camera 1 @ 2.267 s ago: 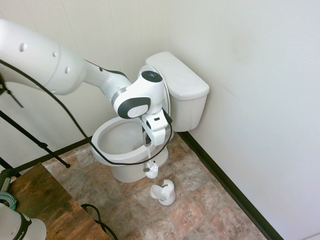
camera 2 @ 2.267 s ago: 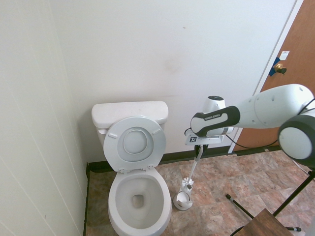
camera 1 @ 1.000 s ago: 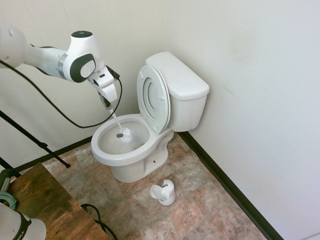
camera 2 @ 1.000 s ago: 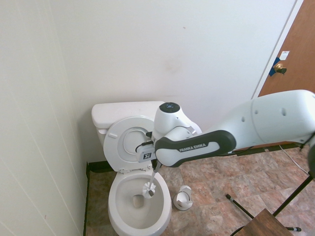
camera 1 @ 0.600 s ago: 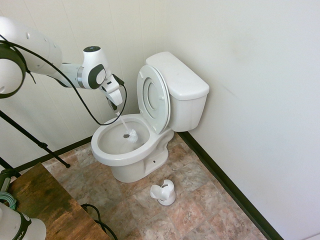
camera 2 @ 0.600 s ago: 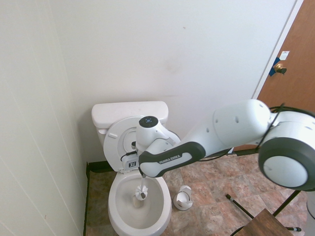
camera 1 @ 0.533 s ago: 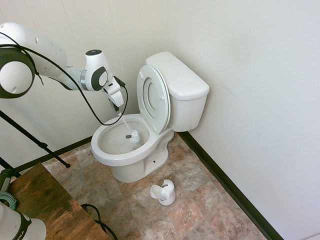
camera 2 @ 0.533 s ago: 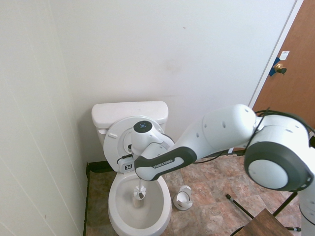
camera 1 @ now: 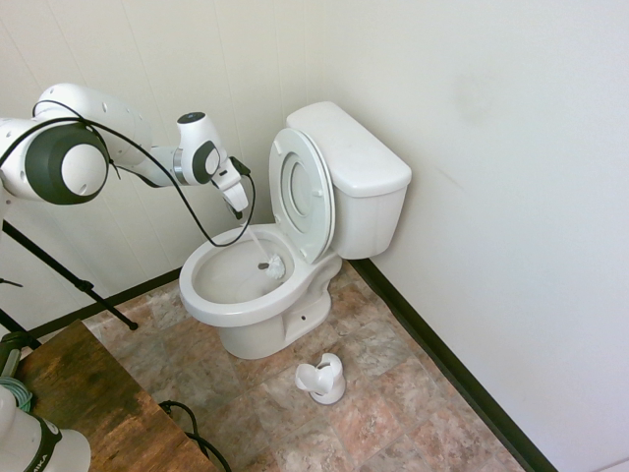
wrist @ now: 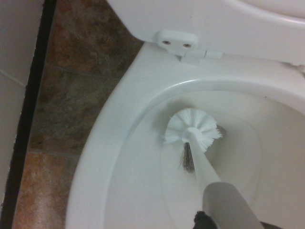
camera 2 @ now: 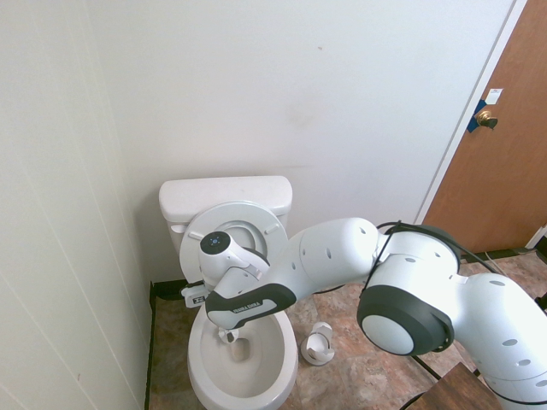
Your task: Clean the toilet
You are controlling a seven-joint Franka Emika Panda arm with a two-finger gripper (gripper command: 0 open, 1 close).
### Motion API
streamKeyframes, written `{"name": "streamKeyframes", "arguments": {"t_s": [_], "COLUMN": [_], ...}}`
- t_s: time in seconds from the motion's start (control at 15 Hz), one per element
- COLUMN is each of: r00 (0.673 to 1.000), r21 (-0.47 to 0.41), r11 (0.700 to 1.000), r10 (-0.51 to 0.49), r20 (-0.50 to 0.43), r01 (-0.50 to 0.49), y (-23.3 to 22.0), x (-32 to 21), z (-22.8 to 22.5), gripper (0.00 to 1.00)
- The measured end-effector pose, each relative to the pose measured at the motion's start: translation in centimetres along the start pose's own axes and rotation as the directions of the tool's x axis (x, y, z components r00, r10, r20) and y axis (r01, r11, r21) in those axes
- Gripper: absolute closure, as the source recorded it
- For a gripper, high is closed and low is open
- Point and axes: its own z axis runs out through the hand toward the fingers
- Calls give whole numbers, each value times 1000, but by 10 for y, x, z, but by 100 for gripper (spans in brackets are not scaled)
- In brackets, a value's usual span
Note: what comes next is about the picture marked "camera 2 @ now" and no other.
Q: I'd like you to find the black baseboard strip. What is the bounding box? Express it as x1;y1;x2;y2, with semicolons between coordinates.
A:
149;279;208;301
143;281;157;410

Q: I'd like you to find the blue tape strip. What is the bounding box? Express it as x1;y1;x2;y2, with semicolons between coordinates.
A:
467;98;491;134

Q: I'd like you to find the white toilet bowl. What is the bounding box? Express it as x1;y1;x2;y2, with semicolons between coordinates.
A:
186;298;299;410

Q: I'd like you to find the brass door knob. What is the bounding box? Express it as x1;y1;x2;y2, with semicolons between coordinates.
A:
475;108;499;130

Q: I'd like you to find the white toilet seat ring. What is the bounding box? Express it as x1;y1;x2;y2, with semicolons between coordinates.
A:
179;201;289;296

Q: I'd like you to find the white door frame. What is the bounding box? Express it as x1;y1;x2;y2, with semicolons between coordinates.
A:
413;0;532;230

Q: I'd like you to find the white toilet tank lid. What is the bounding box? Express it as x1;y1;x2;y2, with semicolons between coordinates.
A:
158;175;295;225

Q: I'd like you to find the white toilet seat lid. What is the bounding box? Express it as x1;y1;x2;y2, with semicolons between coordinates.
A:
216;220;258;254

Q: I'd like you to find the brown wooden door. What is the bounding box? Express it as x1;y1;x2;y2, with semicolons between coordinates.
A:
424;0;547;254

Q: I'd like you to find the white toilet brush holder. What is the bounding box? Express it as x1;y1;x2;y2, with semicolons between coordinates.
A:
303;322;335;366

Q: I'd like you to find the wrist-mounted camera box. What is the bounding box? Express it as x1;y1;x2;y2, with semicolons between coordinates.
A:
179;283;209;309

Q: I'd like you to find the wooden table top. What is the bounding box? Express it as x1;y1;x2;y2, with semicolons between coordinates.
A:
421;361;508;410

